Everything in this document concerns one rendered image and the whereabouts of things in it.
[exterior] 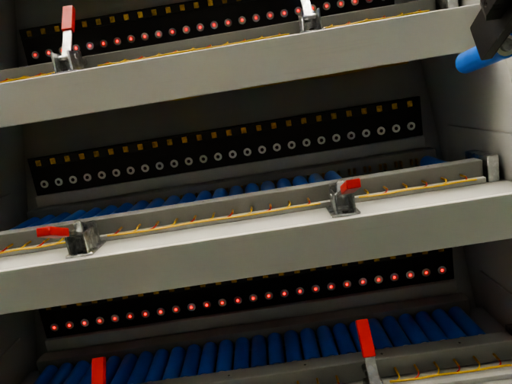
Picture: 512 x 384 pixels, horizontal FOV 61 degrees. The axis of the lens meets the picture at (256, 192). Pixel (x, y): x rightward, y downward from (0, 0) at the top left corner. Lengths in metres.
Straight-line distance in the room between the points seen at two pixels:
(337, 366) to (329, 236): 0.14
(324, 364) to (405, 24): 0.36
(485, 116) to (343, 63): 0.17
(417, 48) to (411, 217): 0.18
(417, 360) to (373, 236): 0.15
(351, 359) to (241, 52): 0.34
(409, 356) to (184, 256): 0.26
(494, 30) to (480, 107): 0.22
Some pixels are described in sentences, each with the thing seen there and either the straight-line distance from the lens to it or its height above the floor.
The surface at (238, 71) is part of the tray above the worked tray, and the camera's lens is 0.47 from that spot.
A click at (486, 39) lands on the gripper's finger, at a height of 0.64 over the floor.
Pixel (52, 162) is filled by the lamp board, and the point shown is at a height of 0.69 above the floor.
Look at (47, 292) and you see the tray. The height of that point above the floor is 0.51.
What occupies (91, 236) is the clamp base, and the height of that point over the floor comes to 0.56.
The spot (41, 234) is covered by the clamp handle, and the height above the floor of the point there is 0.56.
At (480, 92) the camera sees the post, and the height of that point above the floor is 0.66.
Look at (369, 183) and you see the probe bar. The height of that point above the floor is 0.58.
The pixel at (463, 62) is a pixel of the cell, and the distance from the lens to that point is 0.41.
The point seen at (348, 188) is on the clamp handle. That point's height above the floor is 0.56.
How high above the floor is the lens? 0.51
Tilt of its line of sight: 9 degrees up
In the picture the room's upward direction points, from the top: 9 degrees counter-clockwise
